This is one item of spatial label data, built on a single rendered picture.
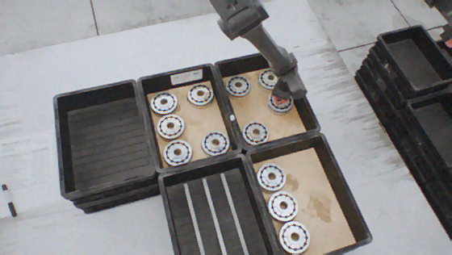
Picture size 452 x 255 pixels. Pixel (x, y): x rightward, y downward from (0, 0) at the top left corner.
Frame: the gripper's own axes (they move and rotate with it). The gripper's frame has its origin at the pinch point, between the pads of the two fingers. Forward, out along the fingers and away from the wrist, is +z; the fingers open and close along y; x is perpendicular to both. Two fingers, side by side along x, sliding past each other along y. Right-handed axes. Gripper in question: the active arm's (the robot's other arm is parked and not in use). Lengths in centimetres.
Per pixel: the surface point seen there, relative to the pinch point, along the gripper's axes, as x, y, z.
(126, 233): 28, -70, 16
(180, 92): 37.5, -14.9, 3.7
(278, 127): -4.2, -9.6, 4.1
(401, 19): -46, 179, 89
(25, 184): 72, -73, 16
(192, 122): 26.2, -24.3, 3.7
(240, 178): -0.5, -35.8, 4.1
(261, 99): 7.4, -1.6, 4.1
